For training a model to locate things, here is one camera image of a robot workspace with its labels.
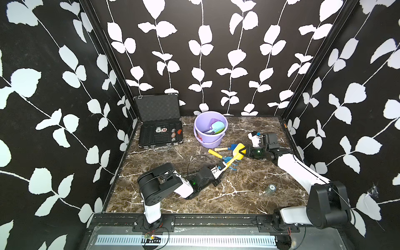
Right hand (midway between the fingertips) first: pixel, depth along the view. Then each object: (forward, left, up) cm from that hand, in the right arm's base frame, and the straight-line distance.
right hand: (239, 148), depth 85 cm
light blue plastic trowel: (+19, +12, -4) cm, 23 cm away
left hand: (-7, +8, -7) cm, 13 cm away
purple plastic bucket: (+18, +21, -1) cm, 28 cm away
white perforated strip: (-41, +27, -14) cm, 51 cm away
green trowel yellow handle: (+10, +12, +2) cm, 16 cm away
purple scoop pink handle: (+24, +15, -3) cm, 29 cm away
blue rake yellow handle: (-5, +5, -5) cm, 9 cm away
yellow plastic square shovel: (-3, +1, -3) cm, 4 cm away
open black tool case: (+27, +52, -10) cm, 60 cm away
